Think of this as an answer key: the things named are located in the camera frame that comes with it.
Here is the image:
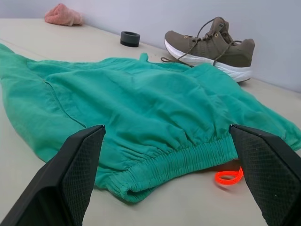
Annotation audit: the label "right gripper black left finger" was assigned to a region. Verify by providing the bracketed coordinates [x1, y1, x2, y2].
[0, 124, 106, 226]

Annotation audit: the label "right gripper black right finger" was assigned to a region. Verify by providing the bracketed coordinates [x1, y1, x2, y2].
[229, 124, 301, 226]

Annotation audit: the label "teal green shorts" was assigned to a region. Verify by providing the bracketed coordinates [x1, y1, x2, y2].
[0, 43, 301, 203]

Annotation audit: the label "brown sneaker white sole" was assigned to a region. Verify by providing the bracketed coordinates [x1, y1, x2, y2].
[160, 16, 256, 83]

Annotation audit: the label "black round holder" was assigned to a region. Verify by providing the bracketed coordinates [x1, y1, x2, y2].
[120, 31, 141, 48]

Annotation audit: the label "pink cloth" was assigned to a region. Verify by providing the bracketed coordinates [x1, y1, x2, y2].
[44, 2, 83, 26]

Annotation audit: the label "orange drawstring cord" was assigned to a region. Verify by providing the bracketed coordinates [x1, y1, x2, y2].
[214, 166, 244, 188]

